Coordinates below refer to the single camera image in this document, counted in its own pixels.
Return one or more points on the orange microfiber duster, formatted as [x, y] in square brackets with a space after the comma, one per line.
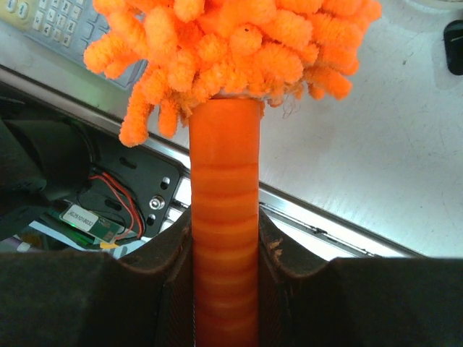
[214, 66]

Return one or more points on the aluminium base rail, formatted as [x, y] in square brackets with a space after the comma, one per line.
[223, 177]

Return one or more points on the black T-shaped plastic part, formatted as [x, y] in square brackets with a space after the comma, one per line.
[452, 37]

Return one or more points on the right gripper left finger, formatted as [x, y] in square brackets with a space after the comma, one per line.
[72, 298]

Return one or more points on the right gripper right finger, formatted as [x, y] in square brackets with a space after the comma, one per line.
[305, 300]

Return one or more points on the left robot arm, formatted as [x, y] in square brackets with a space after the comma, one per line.
[45, 157]

